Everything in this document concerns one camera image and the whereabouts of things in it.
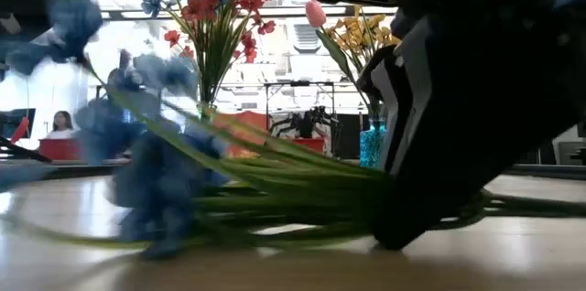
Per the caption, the red plastic bin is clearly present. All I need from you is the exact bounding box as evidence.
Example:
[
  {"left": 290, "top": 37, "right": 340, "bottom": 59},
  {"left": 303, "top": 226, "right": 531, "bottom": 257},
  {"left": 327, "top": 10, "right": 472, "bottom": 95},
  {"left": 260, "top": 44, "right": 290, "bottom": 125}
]
[
  {"left": 38, "top": 138, "right": 87, "bottom": 162},
  {"left": 292, "top": 137, "right": 327, "bottom": 155}
]

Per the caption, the blue glass vase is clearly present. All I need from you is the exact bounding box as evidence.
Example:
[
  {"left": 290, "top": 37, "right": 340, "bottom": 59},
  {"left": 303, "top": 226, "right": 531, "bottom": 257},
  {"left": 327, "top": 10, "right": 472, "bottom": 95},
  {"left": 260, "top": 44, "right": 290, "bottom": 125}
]
[{"left": 359, "top": 116, "right": 390, "bottom": 169}]

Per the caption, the pink artificial tulip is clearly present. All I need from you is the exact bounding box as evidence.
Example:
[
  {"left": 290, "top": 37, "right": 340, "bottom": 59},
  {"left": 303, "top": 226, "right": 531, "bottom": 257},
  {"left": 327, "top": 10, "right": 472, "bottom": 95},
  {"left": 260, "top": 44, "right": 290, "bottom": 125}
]
[{"left": 305, "top": 0, "right": 381, "bottom": 121}]

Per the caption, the black background table frame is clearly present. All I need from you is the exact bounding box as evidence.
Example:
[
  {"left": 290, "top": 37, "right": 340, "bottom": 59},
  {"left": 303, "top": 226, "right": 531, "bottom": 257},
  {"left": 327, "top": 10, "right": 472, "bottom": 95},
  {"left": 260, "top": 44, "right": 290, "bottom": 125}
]
[{"left": 263, "top": 80, "right": 336, "bottom": 113}]

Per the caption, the dark background screen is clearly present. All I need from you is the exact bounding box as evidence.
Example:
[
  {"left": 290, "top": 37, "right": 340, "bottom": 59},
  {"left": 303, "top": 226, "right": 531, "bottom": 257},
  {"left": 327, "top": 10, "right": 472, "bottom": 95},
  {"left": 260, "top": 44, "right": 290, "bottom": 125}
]
[{"left": 0, "top": 107, "right": 37, "bottom": 141}]

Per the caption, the green glass vase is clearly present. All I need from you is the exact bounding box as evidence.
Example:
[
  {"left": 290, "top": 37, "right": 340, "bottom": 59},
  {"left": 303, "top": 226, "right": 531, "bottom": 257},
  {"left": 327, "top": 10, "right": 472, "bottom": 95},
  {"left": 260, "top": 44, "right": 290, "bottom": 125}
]
[{"left": 196, "top": 101, "right": 219, "bottom": 123}]

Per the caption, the yellow artificial flower bunch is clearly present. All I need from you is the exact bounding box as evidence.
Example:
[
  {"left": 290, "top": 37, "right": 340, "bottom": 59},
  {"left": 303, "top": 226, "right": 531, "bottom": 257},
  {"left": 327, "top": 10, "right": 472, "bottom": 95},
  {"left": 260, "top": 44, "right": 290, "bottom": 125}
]
[{"left": 327, "top": 5, "right": 403, "bottom": 109}]

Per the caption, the orange cloth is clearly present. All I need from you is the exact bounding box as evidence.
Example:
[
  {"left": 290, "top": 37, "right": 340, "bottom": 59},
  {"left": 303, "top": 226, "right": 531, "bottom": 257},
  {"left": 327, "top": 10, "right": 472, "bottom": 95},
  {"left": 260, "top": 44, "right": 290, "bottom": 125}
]
[{"left": 214, "top": 111, "right": 270, "bottom": 159}]

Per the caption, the person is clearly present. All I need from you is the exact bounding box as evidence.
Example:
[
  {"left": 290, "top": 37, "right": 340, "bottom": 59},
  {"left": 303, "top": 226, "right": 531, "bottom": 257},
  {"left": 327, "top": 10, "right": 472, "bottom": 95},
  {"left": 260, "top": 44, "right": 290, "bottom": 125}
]
[{"left": 44, "top": 110, "right": 77, "bottom": 140}]

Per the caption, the black overhead beam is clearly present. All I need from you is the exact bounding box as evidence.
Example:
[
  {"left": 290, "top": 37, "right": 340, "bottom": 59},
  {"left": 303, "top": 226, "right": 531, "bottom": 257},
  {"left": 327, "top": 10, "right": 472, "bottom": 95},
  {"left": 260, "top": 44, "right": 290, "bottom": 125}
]
[{"left": 100, "top": 5, "right": 399, "bottom": 21}]

